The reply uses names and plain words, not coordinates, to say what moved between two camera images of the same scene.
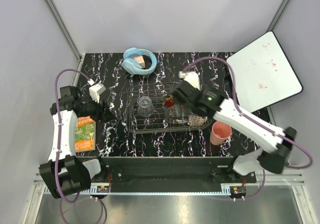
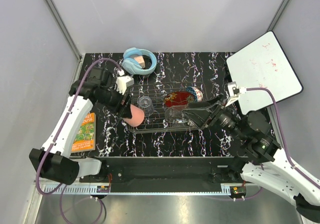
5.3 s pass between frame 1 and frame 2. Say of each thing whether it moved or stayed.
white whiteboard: stayed
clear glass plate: stayed
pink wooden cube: stayed
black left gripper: moved
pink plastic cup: moved
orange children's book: stayed
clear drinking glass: stayed
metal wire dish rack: stayed
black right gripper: moved
